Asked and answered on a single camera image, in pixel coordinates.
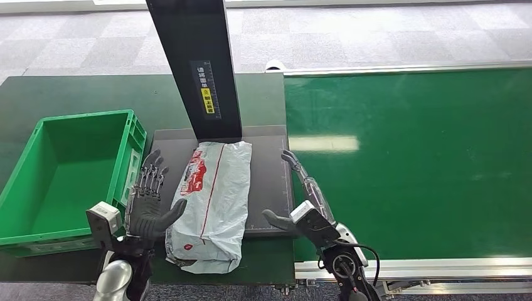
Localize grey plastic package red print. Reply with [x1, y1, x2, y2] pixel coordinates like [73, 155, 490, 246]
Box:
[164, 141, 253, 275]

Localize green plastic crate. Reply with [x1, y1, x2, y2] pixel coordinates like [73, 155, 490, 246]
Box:
[0, 109, 147, 258]

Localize black yellow column label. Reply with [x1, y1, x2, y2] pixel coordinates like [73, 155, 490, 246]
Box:
[190, 60, 222, 120]

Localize green conveyor belt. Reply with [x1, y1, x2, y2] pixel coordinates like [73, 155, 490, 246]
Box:
[283, 66, 532, 263]

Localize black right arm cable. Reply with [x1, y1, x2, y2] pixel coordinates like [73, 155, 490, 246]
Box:
[332, 241, 381, 288]

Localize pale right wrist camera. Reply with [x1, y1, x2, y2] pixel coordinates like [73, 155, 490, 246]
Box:
[290, 200, 341, 249]

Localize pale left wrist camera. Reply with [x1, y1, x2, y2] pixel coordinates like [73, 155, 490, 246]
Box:
[86, 201, 124, 250]

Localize thin aluminium conveyor rail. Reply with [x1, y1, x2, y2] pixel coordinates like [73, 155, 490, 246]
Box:
[265, 59, 532, 77]

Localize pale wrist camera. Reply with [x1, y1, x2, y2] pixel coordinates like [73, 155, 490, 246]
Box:
[86, 201, 124, 250]
[290, 200, 341, 249]

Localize black scanner base plate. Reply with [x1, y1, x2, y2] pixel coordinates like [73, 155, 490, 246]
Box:
[147, 124, 296, 238]

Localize black scanner column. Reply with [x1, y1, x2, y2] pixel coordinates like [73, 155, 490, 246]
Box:
[145, 0, 243, 144]

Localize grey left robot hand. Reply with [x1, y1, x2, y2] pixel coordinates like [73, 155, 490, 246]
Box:
[124, 149, 188, 243]

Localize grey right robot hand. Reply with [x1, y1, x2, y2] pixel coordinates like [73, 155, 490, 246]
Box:
[262, 149, 337, 233]

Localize wide aluminium conveyor rail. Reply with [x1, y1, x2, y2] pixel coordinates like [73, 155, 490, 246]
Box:
[294, 256, 532, 294]

